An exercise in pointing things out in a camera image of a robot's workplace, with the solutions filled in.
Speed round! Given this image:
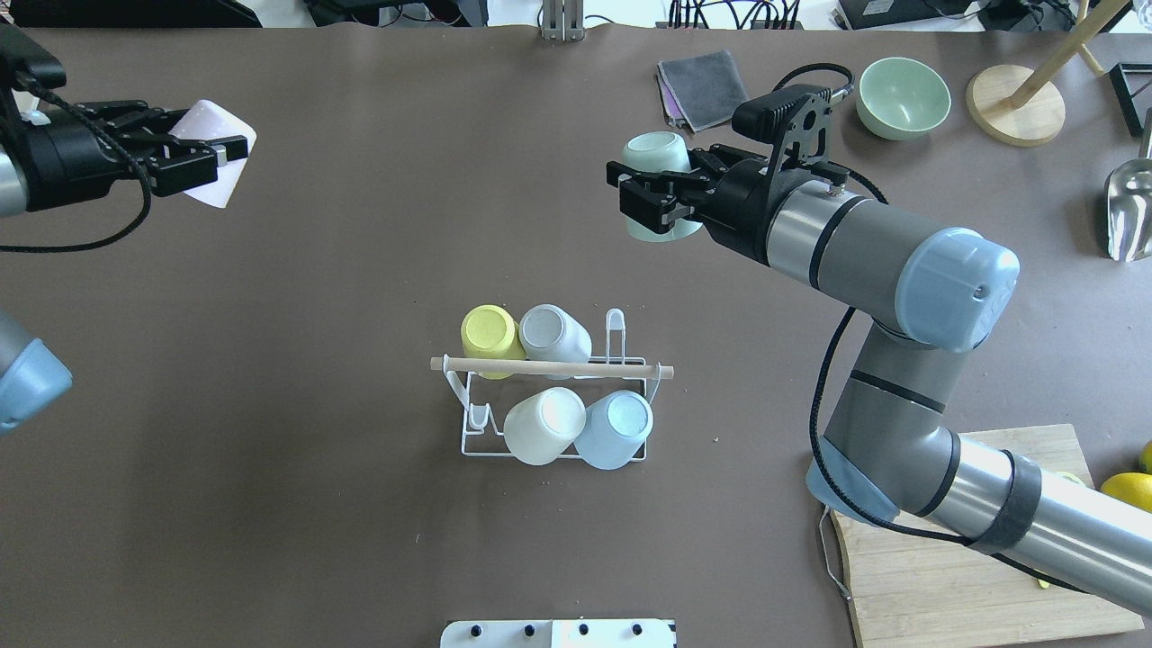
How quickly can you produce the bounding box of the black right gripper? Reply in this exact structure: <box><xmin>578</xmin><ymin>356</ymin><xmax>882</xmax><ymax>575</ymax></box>
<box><xmin>606</xmin><ymin>144</ymin><xmax>814</xmax><ymax>266</ymax></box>

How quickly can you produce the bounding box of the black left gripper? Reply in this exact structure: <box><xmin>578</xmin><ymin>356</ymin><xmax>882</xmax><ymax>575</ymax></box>
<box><xmin>18</xmin><ymin>100</ymin><xmax>250</xmax><ymax>212</ymax></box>

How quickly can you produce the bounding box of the pink plastic cup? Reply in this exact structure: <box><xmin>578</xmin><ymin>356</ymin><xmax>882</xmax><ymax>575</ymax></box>
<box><xmin>168</xmin><ymin>99</ymin><xmax>257</xmax><ymax>209</ymax></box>

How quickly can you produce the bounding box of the green plastic cup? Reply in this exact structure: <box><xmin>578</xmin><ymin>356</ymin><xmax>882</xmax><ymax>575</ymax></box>
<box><xmin>621</xmin><ymin>131</ymin><xmax>702</xmax><ymax>242</ymax></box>

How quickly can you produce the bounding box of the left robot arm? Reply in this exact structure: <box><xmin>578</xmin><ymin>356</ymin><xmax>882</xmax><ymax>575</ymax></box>
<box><xmin>3</xmin><ymin>97</ymin><xmax>256</xmax><ymax>258</ymax></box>

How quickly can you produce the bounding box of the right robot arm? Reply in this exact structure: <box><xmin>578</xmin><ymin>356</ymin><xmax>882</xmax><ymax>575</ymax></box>
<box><xmin>132</xmin><ymin>140</ymin><xmax>1149</xmax><ymax>627</ymax></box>

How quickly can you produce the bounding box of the grey plastic cup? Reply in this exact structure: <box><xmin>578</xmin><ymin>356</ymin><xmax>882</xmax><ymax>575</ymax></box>
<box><xmin>518</xmin><ymin>304</ymin><xmax>592</xmax><ymax>364</ymax></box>

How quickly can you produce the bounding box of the yellow plastic cup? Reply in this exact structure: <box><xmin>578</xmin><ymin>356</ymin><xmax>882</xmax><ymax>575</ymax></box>
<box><xmin>460</xmin><ymin>304</ymin><xmax>526</xmax><ymax>361</ymax></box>

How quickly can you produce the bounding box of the light blue plastic cup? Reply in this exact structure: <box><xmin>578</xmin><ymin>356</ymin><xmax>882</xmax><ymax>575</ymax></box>
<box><xmin>573</xmin><ymin>390</ymin><xmax>654</xmax><ymax>469</ymax></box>

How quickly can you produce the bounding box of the white plastic cup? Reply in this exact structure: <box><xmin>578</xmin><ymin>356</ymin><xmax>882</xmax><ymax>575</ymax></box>
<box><xmin>503</xmin><ymin>387</ymin><xmax>588</xmax><ymax>466</ymax></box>

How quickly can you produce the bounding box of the purple cloth under grey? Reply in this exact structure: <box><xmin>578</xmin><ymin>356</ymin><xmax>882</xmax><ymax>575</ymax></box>
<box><xmin>655</xmin><ymin>73</ymin><xmax>687</xmax><ymax>129</ymax></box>

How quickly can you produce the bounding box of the grey folded cloth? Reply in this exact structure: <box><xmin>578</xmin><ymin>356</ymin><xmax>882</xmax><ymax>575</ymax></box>
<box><xmin>657</xmin><ymin>48</ymin><xmax>749</xmax><ymax>131</ymax></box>

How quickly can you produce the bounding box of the green bowl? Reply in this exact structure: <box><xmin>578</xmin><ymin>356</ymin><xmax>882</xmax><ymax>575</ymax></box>
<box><xmin>856</xmin><ymin>56</ymin><xmax>953</xmax><ymax>142</ymax></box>

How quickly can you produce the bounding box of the wooden stand with round base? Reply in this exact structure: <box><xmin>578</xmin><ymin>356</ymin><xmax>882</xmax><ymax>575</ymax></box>
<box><xmin>964</xmin><ymin>1</ymin><xmax>1132</xmax><ymax>148</ymax></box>

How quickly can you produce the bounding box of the metal scoop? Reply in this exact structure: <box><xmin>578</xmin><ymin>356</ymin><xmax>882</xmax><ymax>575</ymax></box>
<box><xmin>1105</xmin><ymin>111</ymin><xmax>1151</xmax><ymax>263</ymax></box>

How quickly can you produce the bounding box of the wooden cutting board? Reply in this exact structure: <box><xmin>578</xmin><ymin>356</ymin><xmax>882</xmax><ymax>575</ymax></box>
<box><xmin>828</xmin><ymin>424</ymin><xmax>1145</xmax><ymax>648</ymax></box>

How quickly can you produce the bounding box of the whole yellow lemon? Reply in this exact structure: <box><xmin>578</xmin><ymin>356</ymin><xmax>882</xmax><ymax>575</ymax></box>
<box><xmin>1099</xmin><ymin>472</ymin><xmax>1152</xmax><ymax>512</ymax></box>

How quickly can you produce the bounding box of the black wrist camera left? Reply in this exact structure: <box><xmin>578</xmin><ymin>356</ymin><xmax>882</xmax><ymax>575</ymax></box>
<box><xmin>1</xmin><ymin>23</ymin><xmax>67</xmax><ymax>92</ymax></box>

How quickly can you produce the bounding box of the white wire cup rack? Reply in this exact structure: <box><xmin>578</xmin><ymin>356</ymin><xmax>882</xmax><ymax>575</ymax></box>
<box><xmin>429</xmin><ymin>308</ymin><xmax>675</xmax><ymax>466</ymax></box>

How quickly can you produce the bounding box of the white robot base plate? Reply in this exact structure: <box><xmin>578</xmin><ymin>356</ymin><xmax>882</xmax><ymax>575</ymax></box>
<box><xmin>439</xmin><ymin>616</ymin><xmax>679</xmax><ymax>647</ymax></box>

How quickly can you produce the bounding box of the black frame object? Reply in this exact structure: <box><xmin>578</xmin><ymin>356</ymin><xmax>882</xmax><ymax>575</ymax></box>
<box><xmin>1108</xmin><ymin>62</ymin><xmax>1151</xmax><ymax>137</ymax></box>

